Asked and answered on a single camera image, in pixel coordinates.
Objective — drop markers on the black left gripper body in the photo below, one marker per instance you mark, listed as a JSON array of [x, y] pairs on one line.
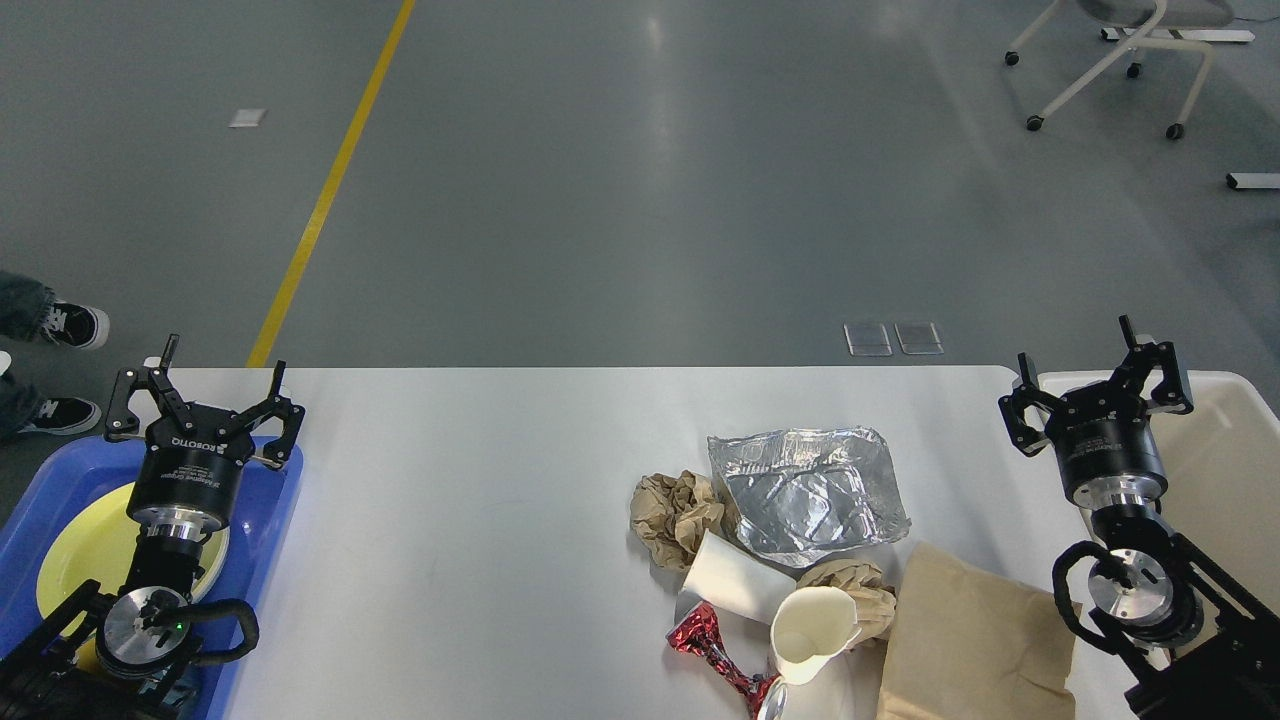
[[190, 479]]

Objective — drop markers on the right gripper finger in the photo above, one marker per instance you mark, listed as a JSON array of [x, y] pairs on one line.
[[1149, 380], [1026, 392]]

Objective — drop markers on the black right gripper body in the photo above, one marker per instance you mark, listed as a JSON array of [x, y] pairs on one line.
[[1104, 448]]

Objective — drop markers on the yellow plastic plate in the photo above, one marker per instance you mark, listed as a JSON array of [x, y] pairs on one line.
[[99, 544]]

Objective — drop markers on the brown paper bag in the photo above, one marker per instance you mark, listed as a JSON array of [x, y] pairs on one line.
[[969, 644]]

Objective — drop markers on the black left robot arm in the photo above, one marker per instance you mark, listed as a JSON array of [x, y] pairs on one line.
[[63, 669]]

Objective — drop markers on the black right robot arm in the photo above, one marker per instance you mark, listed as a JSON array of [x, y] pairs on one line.
[[1198, 643]]

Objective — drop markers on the black white sneaker near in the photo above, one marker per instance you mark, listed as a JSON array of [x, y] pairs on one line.
[[62, 416]]

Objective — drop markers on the black white sneaker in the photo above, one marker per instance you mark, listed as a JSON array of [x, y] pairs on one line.
[[62, 416], [80, 327]]

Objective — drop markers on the white plate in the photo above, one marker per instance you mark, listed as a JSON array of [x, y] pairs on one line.
[[213, 556]]

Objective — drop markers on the beige plastic bin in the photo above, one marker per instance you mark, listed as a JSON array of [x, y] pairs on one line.
[[1222, 463]]

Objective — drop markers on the black white sneaker far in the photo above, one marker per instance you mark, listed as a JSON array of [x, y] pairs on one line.
[[80, 327]]

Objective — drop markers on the white furniture leg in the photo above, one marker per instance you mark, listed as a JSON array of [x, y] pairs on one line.
[[1253, 181]]

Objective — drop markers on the crushed white paper cup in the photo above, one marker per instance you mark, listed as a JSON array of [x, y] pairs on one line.
[[811, 626]]

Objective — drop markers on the white paper cup lying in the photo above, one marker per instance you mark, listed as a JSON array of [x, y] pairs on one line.
[[734, 581]]

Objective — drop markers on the crumpled brown paper ball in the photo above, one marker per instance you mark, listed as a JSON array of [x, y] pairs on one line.
[[672, 515]]

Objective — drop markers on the white rolling chair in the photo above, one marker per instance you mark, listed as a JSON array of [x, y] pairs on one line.
[[1148, 25]]

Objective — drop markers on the red foil wrapper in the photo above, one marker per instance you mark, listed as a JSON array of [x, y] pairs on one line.
[[698, 633]]

